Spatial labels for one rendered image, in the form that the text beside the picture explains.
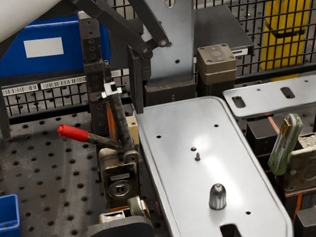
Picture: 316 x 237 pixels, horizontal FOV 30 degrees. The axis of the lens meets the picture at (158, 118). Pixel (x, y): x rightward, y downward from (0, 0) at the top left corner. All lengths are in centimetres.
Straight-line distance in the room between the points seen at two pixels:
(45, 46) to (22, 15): 109
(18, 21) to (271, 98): 110
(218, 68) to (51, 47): 39
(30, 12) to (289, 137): 89
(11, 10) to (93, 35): 102
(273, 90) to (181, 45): 24
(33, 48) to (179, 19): 35
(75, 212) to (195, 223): 51
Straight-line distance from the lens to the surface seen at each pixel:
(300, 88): 142
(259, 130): 132
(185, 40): 135
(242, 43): 151
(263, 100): 137
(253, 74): 186
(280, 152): 118
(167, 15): 131
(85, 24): 130
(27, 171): 167
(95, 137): 111
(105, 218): 102
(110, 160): 114
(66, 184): 161
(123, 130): 109
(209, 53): 141
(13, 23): 31
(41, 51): 140
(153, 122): 130
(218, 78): 140
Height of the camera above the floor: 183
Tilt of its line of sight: 40 degrees down
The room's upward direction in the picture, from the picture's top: 2 degrees counter-clockwise
